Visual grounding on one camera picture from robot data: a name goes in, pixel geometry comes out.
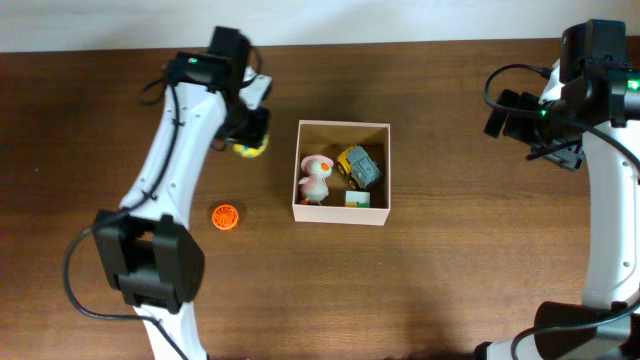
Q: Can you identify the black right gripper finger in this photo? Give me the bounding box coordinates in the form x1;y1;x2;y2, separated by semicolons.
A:
503;91;539;141
483;89;519;138

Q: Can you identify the yellow ball with blue letters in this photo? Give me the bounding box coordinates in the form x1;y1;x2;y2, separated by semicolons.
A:
233;134;269;158

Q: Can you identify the white duck toy pink hat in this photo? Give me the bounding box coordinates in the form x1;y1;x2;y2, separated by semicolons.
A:
298;155;334;205

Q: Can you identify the orange round lattice toy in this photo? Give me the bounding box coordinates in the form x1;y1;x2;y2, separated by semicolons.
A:
211;204;239;231

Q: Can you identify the yellow and grey toy truck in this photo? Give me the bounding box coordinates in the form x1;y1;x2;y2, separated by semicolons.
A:
337;145;382;191

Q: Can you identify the colourful puzzle cube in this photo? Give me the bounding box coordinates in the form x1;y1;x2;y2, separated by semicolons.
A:
344;191;371;208

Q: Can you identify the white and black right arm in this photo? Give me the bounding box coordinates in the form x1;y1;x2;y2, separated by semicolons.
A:
474;19;639;359

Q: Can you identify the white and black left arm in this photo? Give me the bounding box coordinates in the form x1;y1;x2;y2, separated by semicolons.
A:
91;26;272;359

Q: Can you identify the white open cardboard box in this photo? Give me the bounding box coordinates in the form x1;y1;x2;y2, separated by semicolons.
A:
291;120;391;226

